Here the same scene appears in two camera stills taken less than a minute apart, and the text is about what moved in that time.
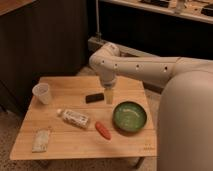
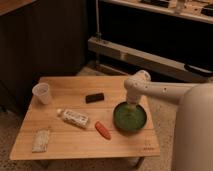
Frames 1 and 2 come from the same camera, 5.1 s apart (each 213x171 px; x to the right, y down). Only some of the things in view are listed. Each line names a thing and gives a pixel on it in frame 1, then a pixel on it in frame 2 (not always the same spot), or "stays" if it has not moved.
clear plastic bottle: [74, 118] stays
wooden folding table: [67, 118] stays
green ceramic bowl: [129, 116] stays
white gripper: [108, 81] → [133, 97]
